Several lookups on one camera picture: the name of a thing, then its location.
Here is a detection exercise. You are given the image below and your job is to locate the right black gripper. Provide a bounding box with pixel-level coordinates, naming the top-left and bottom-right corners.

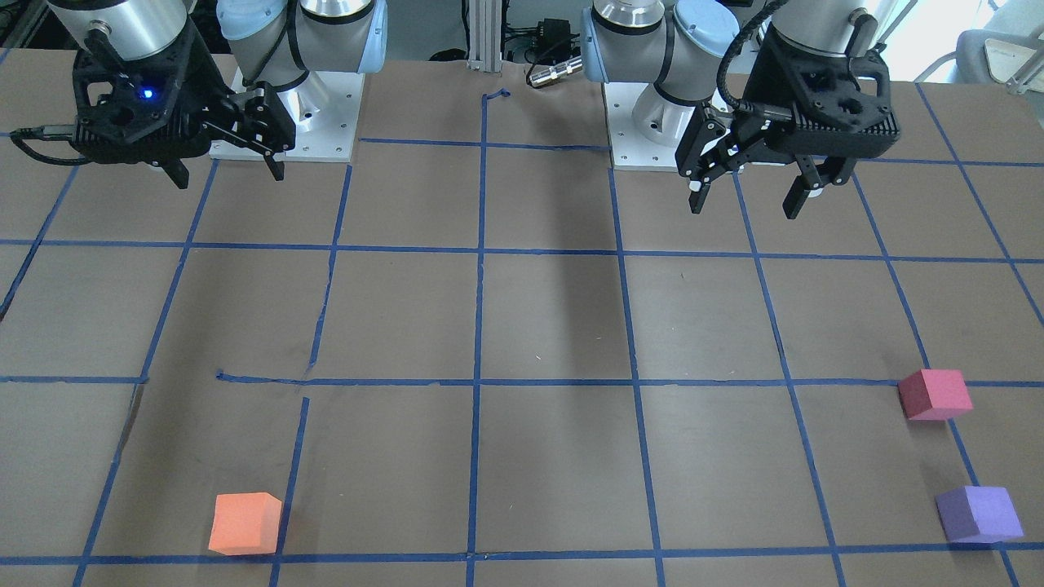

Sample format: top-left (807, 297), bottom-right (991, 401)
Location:
top-left (72, 21), bottom-right (296, 190)

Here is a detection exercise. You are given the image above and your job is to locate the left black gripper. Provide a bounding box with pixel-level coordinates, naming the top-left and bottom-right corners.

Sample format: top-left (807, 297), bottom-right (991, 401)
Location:
top-left (675, 23), bottom-right (901, 220)

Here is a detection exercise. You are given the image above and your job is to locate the red foam cube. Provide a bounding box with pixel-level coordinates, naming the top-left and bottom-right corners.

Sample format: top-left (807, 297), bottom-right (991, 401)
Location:
top-left (897, 369), bottom-right (974, 421)

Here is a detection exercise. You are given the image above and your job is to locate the orange foam cube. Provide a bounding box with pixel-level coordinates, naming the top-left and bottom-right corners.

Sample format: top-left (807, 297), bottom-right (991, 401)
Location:
top-left (208, 492), bottom-right (283, 556)

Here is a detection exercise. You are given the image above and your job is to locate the purple foam cube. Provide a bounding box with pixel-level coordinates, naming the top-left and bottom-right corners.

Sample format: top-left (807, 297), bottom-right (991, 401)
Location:
top-left (935, 486), bottom-right (1024, 544)

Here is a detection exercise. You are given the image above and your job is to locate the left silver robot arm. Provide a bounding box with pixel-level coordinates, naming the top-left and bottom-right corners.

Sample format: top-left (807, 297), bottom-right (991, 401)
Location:
top-left (582, 1), bottom-right (901, 219)

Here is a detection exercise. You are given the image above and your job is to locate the silver cylindrical connector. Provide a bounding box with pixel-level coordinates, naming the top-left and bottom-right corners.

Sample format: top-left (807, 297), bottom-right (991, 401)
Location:
top-left (526, 56), bottom-right (584, 89)

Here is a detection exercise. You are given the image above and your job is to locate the black power adapter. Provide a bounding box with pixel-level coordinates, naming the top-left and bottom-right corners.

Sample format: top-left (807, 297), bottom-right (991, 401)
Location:
top-left (532, 18), bottom-right (572, 64)

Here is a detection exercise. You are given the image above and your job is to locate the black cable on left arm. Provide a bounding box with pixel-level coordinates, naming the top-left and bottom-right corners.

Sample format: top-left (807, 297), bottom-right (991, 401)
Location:
top-left (716, 0), bottom-right (790, 121)

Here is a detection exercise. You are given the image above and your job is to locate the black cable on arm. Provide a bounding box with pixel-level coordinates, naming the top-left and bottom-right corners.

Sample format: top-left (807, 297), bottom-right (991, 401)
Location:
top-left (716, 0), bottom-right (790, 121)
top-left (10, 124), bottom-right (82, 166)

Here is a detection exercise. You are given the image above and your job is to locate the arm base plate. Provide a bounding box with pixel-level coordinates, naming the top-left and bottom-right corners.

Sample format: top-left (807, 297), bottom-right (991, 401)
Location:
top-left (603, 83), bottom-right (694, 174)
top-left (209, 70), bottom-right (365, 163)

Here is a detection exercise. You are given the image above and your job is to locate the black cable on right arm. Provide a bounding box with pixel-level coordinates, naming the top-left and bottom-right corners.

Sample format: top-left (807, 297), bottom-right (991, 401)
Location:
top-left (10, 124), bottom-right (82, 166)

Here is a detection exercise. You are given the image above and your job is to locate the aluminium frame post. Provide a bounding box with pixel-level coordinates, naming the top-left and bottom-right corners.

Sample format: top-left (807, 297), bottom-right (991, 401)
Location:
top-left (465, 0), bottom-right (504, 74)

